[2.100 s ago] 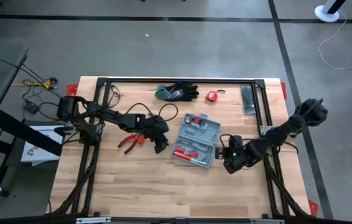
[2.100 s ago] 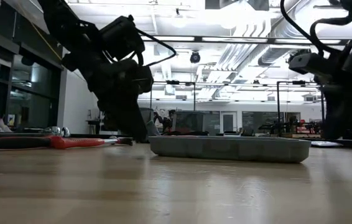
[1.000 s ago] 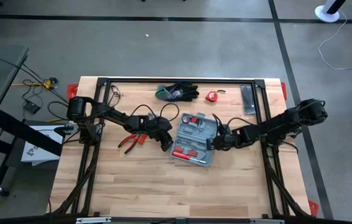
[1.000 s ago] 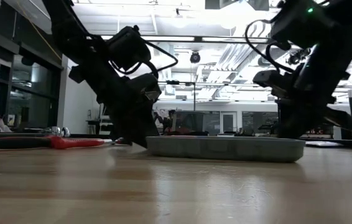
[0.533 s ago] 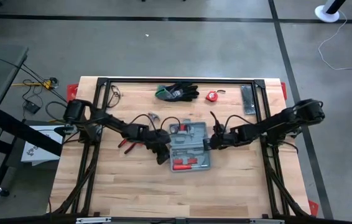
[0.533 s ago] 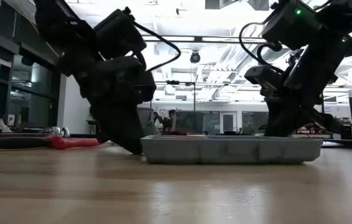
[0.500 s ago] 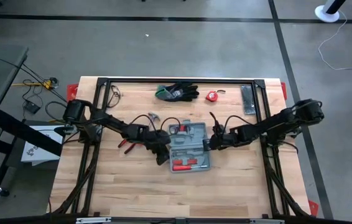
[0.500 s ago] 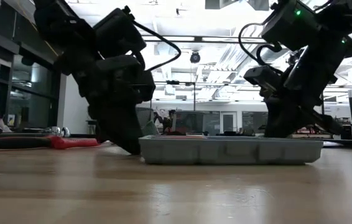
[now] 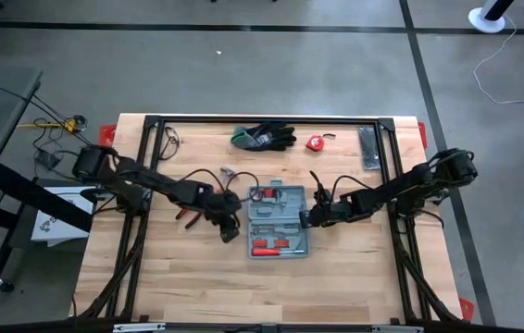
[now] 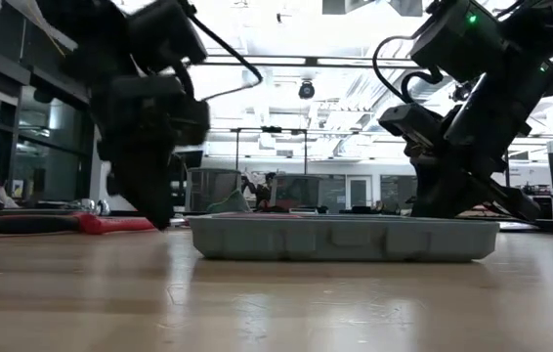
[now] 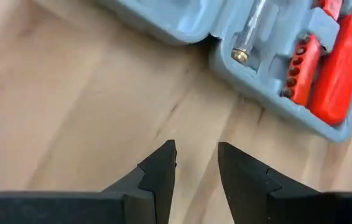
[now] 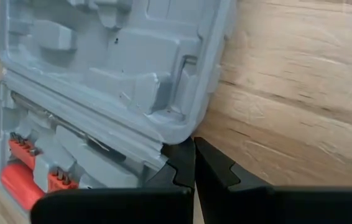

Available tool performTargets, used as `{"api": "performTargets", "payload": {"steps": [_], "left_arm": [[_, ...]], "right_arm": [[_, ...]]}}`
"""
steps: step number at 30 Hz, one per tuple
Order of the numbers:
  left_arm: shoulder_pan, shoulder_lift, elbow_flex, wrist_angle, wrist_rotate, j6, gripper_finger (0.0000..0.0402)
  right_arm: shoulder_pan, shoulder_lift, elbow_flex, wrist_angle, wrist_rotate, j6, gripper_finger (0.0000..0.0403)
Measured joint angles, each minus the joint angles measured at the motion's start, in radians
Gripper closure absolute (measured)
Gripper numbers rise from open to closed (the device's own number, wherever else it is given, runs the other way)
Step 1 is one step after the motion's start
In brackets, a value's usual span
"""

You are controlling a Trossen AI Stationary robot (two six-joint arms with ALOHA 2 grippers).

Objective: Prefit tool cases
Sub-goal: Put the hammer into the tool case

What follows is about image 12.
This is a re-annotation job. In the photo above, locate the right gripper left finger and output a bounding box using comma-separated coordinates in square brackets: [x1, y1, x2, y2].
[29, 136, 195, 224]

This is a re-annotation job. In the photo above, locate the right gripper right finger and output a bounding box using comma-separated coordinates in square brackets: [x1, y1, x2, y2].
[193, 136, 352, 224]

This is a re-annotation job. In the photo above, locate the red bit holder strip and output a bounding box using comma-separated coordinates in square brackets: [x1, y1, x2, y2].
[7, 132, 40, 170]

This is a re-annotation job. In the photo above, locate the red oblong tool handle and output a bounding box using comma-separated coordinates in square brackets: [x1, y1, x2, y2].
[0, 162, 46, 212]

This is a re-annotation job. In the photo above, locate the grey plastic tool case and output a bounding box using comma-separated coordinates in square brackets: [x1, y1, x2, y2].
[0, 0, 238, 218]

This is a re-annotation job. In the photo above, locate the silver black metal shaft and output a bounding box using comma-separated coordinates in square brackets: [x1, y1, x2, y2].
[9, 91, 129, 164]

